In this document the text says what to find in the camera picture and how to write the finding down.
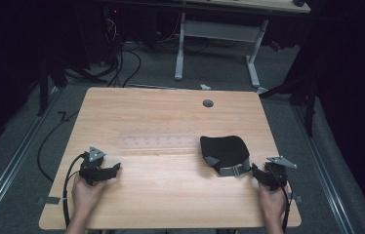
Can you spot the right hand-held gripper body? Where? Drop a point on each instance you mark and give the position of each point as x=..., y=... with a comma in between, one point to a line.
x=276, y=172

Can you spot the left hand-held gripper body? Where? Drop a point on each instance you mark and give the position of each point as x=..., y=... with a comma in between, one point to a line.
x=92, y=169

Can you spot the person's right hand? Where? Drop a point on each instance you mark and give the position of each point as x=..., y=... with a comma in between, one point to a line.
x=271, y=203

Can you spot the person's left hand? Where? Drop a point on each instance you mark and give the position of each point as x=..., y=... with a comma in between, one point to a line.
x=85, y=195

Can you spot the grey tape strip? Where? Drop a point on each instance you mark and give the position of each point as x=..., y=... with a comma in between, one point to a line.
x=298, y=198
x=53, y=200

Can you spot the transparent ruler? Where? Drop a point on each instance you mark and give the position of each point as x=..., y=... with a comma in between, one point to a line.
x=157, y=141

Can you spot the black stand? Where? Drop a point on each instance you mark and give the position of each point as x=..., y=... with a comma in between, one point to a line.
x=43, y=87
x=310, y=107

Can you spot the white scrap on floor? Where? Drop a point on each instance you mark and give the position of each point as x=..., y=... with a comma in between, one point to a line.
x=205, y=86

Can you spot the small dark desk object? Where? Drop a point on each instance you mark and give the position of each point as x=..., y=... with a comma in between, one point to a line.
x=299, y=2

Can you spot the metal floor rail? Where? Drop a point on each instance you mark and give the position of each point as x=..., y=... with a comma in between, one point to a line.
x=11, y=162
x=323, y=169

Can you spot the desk with white frame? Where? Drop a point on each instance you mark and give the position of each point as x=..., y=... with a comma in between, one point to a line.
x=219, y=32

